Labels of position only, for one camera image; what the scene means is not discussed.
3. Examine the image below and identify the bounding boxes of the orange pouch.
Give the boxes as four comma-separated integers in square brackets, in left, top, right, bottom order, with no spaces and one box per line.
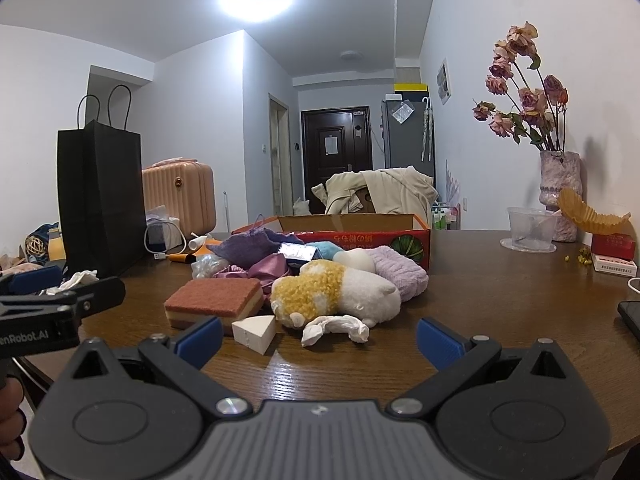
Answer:
[167,238,221,263]

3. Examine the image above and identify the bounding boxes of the red cigarette box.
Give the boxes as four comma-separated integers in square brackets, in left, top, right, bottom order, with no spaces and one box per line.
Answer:
[591,233,636,261]

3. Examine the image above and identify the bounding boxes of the yellow box on fridge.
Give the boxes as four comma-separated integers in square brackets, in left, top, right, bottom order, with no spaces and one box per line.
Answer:
[394,82,428,92]

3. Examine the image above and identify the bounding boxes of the clear plastic cup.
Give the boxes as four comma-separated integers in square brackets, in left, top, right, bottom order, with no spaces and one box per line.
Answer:
[500,207,560,254]

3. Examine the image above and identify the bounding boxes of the purple knit pouch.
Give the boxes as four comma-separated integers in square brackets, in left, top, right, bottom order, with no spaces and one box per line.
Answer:
[210,226,304,269]

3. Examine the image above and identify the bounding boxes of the grey refrigerator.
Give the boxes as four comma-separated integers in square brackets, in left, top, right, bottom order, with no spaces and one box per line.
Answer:
[382,98,436,178]

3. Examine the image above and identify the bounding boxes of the red cardboard fruit box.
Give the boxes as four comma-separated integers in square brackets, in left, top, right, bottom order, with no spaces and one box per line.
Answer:
[233,214,431,270]

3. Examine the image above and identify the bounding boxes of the light blue plush toy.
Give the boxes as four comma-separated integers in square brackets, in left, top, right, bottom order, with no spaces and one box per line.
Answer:
[306,240,343,260]

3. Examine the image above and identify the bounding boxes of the person's left hand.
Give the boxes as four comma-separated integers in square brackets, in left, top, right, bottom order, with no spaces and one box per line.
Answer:
[0,376,26,460]

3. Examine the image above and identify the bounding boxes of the clear plastic cotton bag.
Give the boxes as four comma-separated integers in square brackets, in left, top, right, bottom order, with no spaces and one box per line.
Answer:
[191,252,230,280]

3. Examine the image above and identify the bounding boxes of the crumpled white tissue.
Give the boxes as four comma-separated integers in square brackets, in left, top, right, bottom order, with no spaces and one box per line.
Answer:
[44,270,99,296]

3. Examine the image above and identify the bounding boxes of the blue tissue pack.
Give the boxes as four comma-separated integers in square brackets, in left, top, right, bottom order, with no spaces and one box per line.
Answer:
[278,243,319,266]

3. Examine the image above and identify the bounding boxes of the yellow white plush toy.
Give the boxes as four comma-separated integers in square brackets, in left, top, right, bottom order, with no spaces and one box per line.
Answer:
[270,259,401,330]

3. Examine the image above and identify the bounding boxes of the pink hard suitcase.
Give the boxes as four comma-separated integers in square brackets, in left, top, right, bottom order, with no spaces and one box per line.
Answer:
[142,157,217,235]

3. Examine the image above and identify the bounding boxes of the lavender fluffy towel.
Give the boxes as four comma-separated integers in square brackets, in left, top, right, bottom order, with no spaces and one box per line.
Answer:
[366,246,428,302]

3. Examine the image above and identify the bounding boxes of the white flat box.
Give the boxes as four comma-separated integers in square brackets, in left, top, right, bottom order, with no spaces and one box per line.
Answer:
[592,254,638,278]

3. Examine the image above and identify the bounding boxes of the red brown layered sponge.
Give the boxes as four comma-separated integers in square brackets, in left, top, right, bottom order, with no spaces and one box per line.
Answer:
[164,278,265,332]

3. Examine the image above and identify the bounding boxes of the dark front door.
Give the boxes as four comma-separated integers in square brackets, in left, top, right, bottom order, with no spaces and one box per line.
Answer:
[302,106,373,212]

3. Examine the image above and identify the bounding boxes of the pink satin bow cloth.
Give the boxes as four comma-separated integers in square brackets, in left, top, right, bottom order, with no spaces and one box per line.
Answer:
[215,254,288,285]

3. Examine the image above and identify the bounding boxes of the white charger with cable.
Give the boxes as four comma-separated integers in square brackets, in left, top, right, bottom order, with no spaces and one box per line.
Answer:
[143,217,188,260]

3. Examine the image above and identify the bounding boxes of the wall picture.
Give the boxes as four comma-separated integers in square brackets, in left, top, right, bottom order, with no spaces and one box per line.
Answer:
[436,58,451,105]

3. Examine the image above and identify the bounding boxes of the black paper shopping bag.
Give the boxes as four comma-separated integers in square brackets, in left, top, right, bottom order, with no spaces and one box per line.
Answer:
[55,84,150,279]

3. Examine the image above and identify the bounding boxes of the white small bottle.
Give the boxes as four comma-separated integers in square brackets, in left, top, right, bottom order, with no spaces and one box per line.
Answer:
[188,234,207,252]

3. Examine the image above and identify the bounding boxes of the orange paper cupcake liners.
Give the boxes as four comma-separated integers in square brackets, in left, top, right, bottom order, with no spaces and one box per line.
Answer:
[556,188,631,235]

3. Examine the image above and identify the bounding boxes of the beige coat on chair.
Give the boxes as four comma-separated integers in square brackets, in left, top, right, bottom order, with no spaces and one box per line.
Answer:
[311,166,438,222]

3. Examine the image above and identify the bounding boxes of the white soft scrunchie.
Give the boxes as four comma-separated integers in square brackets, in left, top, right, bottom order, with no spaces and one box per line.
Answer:
[300,314,370,347]

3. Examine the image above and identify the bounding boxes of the white round sponge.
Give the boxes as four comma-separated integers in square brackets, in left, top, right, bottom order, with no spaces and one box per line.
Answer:
[333,248,375,273]

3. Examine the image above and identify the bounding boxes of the pink textured vase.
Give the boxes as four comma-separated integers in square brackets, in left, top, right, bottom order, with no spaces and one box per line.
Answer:
[539,149,585,244]

